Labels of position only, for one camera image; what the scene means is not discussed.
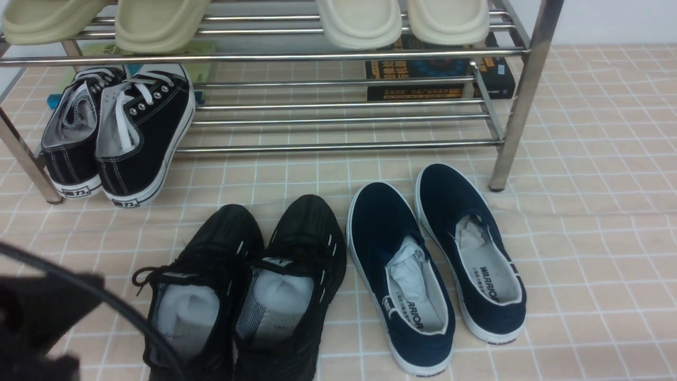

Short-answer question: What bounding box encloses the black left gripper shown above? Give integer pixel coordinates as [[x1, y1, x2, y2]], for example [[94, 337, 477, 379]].
[[1, 275, 102, 380]]

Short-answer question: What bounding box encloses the black knit sneaker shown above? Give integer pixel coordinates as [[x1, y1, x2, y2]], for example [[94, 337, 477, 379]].
[[232, 195, 347, 380], [132, 204, 263, 380]]

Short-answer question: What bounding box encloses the blue object behind rack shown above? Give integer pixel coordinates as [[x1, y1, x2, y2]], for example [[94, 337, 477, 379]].
[[46, 94, 62, 110]]

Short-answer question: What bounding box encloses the stainless steel shoe rack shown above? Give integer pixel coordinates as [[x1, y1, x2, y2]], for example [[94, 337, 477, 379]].
[[2, 1, 565, 193]]

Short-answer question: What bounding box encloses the navy slip-on shoe left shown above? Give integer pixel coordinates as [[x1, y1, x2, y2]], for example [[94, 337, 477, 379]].
[[345, 183, 455, 377]]

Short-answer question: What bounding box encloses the navy slip-on shoe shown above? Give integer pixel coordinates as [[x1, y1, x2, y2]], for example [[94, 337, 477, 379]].
[[345, 183, 455, 377], [414, 164, 527, 345]]

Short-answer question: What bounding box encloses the navy slip-on shoe right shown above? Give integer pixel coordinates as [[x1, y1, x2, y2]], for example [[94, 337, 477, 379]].
[[414, 164, 527, 345]]

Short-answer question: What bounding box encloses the black canvas sneaker outer left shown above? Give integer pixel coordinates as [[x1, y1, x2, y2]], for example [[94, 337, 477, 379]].
[[40, 65, 129, 198]]

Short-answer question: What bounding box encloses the black canvas sneaker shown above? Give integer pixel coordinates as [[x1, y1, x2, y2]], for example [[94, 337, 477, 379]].
[[40, 65, 129, 198], [95, 63, 196, 209]]

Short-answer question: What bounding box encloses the black canvas sneaker inner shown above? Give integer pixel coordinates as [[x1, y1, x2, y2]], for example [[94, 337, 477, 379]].
[[95, 63, 196, 209]]

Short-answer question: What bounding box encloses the green slipper far left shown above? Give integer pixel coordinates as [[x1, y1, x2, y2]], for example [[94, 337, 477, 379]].
[[2, 1, 111, 46]]

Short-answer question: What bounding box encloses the green slipper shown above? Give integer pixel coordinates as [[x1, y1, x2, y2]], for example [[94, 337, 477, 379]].
[[2, 1, 111, 46], [114, 1, 212, 53]]

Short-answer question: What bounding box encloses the cream slipper inner right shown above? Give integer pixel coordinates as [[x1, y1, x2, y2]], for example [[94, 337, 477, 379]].
[[315, 1, 403, 50]]

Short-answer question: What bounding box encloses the cream slipper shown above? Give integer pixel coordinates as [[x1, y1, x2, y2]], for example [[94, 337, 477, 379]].
[[407, 1, 489, 46], [315, 1, 403, 50]]

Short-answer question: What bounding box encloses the cream slipper far right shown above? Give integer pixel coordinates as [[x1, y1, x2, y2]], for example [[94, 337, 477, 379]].
[[407, 1, 489, 46]]

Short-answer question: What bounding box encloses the black book stack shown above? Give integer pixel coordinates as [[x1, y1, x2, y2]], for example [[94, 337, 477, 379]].
[[365, 57, 517, 102]]

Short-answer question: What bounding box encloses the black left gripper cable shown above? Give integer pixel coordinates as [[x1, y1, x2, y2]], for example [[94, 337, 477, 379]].
[[0, 242, 186, 381]]

